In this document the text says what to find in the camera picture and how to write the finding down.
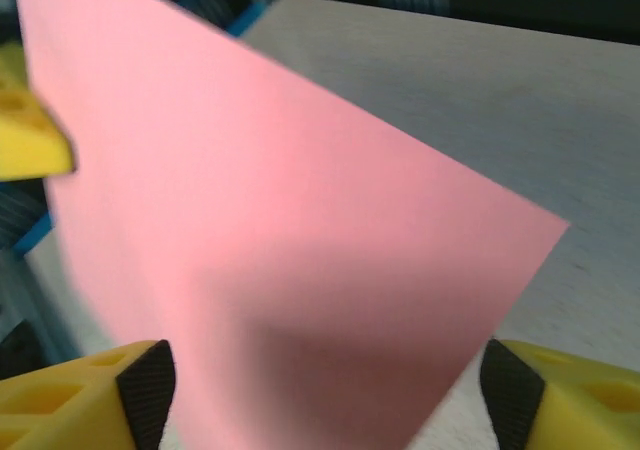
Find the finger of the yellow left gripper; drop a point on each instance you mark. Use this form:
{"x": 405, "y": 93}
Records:
{"x": 25, "y": 140}

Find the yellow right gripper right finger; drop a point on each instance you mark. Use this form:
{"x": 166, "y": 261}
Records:
{"x": 575, "y": 405}

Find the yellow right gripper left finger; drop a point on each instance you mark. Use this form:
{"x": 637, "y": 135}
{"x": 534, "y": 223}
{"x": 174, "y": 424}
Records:
{"x": 65, "y": 405}

